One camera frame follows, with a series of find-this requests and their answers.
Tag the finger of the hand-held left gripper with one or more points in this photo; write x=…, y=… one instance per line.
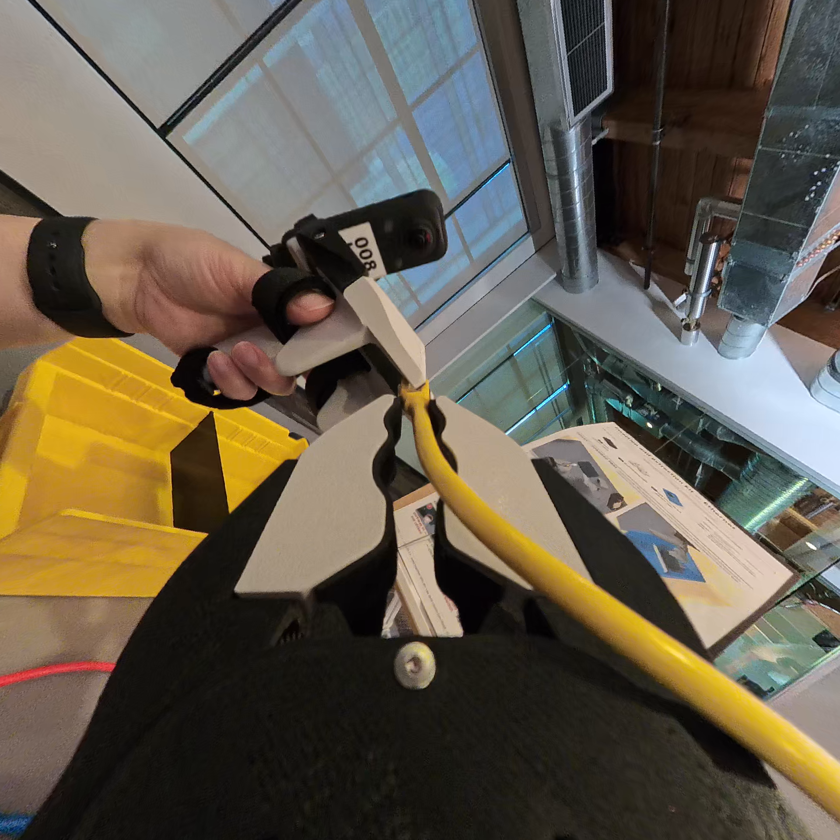
x=394, y=334

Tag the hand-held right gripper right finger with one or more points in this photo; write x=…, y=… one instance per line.
x=518, y=499

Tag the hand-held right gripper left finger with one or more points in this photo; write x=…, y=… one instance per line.
x=321, y=525

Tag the yellow plastic bin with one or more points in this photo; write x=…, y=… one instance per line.
x=98, y=459

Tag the person's left hand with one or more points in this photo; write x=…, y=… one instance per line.
x=164, y=282

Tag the instruction sheet on wooden board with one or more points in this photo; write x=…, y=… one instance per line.
x=722, y=544

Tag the metal vent grille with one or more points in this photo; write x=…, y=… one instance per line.
x=587, y=59

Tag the metal pipe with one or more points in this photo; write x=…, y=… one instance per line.
x=699, y=289

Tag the silver round duct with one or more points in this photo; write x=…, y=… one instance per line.
x=571, y=210

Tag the rectangular metal duct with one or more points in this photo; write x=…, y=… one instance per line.
x=781, y=197

